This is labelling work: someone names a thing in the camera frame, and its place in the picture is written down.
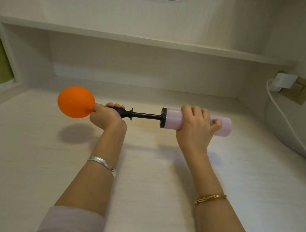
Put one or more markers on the person's left hand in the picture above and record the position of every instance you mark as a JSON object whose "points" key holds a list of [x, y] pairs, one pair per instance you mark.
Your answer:
{"points": [[106, 118]]}

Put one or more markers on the person's left forearm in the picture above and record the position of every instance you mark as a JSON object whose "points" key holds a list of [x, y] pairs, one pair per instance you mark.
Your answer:
{"points": [[92, 190]]}

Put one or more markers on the pale pink left sleeve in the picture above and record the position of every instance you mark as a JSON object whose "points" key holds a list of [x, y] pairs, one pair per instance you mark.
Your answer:
{"points": [[71, 225]]}

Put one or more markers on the pink black balloon pump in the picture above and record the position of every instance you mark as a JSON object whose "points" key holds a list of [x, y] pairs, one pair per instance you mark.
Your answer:
{"points": [[170, 118]]}

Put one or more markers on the orange balloon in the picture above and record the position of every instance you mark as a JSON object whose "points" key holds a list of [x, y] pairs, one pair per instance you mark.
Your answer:
{"points": [[74, 101]]}

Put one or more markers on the person's right hand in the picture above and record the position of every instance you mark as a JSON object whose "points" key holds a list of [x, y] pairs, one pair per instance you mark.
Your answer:
{"points": [[195, 133]]}

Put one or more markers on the white power adapter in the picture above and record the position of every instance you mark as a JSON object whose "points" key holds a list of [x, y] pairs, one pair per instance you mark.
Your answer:
{"points": [[285, 80]]}

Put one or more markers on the person's right forearm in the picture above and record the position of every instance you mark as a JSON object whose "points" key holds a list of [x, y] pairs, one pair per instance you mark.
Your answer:
{"points": [[217, 226]]}

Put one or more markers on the cream wooden shelf board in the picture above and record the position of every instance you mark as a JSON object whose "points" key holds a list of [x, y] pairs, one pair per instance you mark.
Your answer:
{"points": [[137, 39]]}

